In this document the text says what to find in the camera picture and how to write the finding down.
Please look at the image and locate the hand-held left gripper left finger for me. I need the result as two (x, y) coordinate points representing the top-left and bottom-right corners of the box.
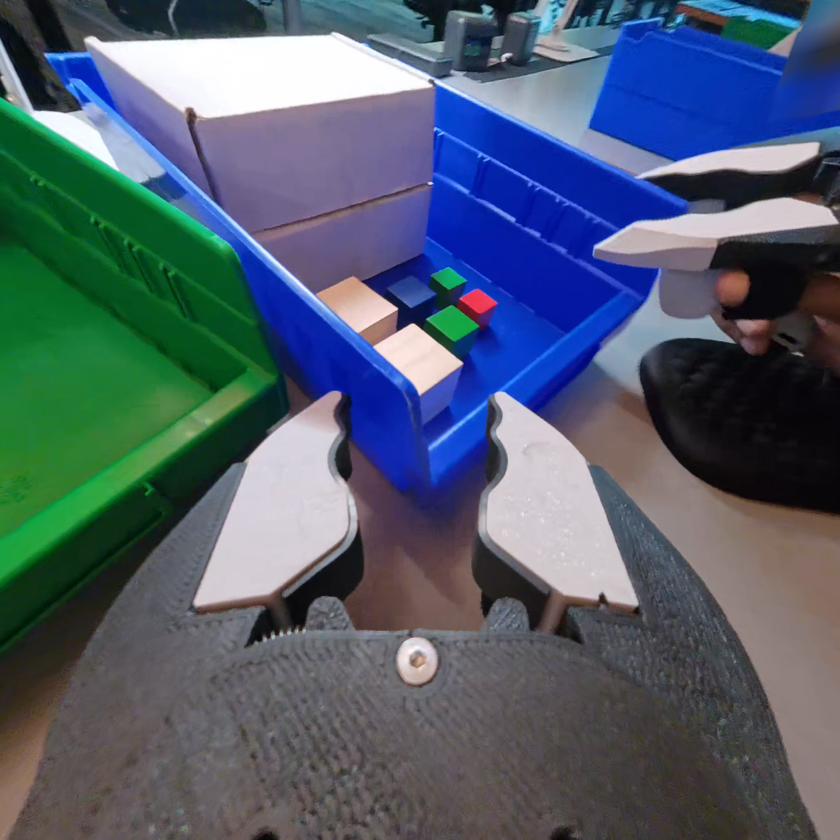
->
(193, 392), (361, 614)

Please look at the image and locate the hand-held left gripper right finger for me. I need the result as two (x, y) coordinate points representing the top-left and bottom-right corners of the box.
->
(474, 392), (639, 631)

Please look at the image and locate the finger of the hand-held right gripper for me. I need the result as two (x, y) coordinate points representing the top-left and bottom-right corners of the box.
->
(637, 143), (823, 201)
(592, 197), (840, 270)

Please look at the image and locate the blue plastic bin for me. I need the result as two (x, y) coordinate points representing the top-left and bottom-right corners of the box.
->
(46, 51), (690, 493)
(589, 18), (840, 161)

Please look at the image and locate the wooden cube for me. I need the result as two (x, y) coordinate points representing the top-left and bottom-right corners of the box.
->
(316, 277), (399, 345)
(374, 323), (465, 424)

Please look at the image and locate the green plastic bin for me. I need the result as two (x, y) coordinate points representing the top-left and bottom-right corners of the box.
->
(0, 98), (290, 651)

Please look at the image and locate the blue cube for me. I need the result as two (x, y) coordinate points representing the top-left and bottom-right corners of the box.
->
(386, 276), (437, 326)

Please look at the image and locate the grey desk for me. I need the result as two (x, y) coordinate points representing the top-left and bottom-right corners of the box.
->
(0, 59), (840, 840)

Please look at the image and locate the dark desk mat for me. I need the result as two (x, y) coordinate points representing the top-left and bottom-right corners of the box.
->
(459, 51), (618, 84)

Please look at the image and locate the person's right hand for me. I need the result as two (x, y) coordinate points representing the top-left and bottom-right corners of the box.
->
(712, 269), (840, 358)

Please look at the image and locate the black mesh cushion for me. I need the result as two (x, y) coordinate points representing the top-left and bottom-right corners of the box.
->
(640, 338), (840, 513)

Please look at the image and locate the red cube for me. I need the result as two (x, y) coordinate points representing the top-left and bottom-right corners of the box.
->
(458, 289), (498, 328)

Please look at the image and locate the large green cube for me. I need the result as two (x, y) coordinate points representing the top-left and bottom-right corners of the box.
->
(423, 305), (480, 358)

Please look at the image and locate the small green cube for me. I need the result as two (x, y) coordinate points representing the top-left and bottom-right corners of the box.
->
(430, 267), (468, 308)

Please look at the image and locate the dark grey device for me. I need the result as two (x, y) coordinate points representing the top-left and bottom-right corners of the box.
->
(502, 12), (542, 67)
(445, 12), (498, 72)

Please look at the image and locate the dark grey flat bar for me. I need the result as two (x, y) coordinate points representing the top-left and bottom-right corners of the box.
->
(367, 33), (454, 78)

